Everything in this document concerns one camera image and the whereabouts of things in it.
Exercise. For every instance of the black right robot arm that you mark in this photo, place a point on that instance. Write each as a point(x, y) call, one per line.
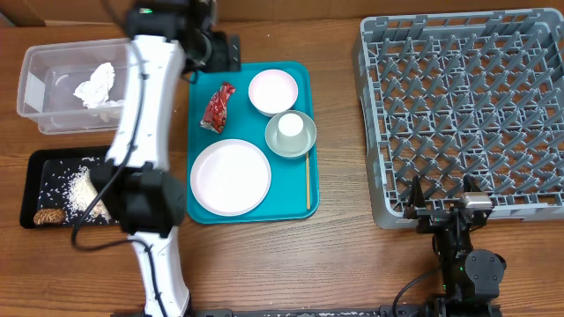
point(471, 277)

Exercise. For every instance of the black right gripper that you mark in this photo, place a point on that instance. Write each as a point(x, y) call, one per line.
point(431, 217)

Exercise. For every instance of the wooden chopstick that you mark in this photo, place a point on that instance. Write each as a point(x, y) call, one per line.
point(308, 183)

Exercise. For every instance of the white paper cup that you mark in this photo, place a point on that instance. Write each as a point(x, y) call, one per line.
point(290, 126)

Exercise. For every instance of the brown mushroom piece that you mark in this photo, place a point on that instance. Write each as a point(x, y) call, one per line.
point(49, 217)

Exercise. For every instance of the white round bowl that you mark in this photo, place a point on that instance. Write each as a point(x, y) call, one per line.
point(272, 92)

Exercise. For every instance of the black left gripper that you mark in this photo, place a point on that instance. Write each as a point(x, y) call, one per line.
point(224, 60)

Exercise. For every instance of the black plastic tray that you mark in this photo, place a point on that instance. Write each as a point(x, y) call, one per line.
point(47, 177)

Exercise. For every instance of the grey green bowl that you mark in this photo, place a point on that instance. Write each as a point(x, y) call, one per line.
point(293, 148)

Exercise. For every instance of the clear plastic bin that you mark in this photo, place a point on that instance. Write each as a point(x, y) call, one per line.
point(51, 73)

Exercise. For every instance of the teal plastic tray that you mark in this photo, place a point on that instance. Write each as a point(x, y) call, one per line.
point(286, 199)

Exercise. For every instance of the grey dish rack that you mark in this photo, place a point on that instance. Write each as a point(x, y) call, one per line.
point(452, 95)

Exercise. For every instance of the white rice pile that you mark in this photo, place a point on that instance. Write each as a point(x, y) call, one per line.
point(78, 195)

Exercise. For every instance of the white napkin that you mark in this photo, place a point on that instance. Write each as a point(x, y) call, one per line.
point(110, 110)
point(95, 92)

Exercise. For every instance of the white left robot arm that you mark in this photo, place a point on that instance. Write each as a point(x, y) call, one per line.
point(167, 41)

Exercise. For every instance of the white round plate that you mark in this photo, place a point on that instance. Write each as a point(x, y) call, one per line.
point(230, 177)

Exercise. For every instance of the red snack wrapper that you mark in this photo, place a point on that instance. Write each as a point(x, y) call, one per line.
point(214, 117)

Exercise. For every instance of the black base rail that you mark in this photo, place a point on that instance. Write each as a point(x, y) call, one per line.
point(382, 311)

